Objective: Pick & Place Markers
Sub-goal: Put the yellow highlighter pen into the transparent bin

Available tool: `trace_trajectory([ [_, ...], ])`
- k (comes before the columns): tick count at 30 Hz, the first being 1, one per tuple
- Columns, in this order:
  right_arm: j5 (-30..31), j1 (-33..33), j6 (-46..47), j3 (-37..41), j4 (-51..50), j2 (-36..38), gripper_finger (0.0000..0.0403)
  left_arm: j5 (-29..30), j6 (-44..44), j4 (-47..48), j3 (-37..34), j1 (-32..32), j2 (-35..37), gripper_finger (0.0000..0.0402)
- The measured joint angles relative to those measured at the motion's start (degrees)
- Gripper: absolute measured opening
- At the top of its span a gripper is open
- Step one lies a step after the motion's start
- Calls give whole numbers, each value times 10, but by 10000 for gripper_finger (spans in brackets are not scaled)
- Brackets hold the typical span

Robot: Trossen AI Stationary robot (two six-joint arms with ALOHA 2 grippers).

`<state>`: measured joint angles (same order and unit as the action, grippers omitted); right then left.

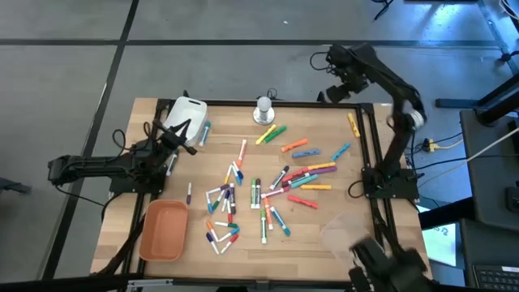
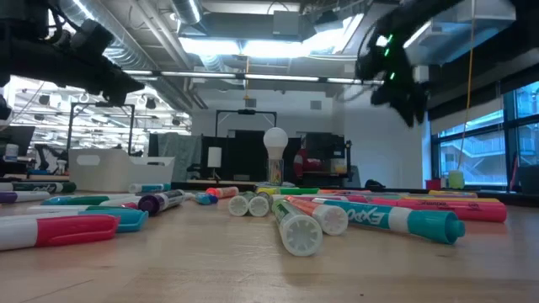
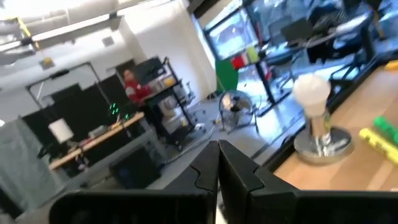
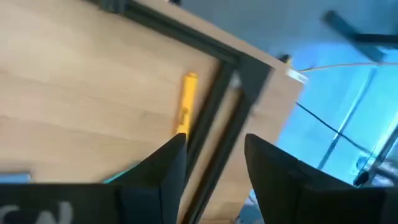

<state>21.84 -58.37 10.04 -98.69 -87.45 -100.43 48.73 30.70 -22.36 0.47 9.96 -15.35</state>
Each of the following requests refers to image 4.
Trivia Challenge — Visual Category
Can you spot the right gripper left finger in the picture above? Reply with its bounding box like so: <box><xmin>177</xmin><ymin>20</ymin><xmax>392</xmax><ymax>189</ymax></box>
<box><xmin>108</xmin><ymin>133</ymin><xmax>188</xmax><ymax>224</ymax></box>

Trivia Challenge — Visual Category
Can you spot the white corner label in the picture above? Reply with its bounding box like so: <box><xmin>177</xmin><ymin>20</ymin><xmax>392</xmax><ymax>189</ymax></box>
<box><xmin>285</xmin><ymin>68</ymin><xmax>308</xmax><ymax>84</ymax></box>

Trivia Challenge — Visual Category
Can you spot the black floor cable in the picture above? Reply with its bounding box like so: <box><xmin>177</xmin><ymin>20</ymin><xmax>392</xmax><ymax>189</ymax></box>
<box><xmin>295</xmin><ymin>101</ymin><xmax>374</xmax><ymax>156</ymax></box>

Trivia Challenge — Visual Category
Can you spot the black desk leg beam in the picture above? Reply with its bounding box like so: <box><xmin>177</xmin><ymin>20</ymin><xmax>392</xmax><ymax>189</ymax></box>
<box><xmin>322</xmin><ymin>9</ymin><xmax>398</xmax><ymax>63</ymax></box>

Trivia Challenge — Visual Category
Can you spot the yellow highlighter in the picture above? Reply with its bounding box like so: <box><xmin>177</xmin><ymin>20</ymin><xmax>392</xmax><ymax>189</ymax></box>
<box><xmin>175</xmin><ymin>72</ymin><xmax>199</xmax><ymax>136</ymax></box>

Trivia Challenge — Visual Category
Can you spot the white cable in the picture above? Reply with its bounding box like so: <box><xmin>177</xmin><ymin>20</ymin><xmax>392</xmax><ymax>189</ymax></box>
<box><xmin>298</xmin><ymin>61</ymin><xmax>398</xmax><ymax>73</ymax></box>

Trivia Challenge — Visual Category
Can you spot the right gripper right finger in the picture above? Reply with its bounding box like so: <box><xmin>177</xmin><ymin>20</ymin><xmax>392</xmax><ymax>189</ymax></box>
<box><xmin>244</xmin><ymin>133</ymin><xmax>354</xmax><ymax>224</ymax></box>

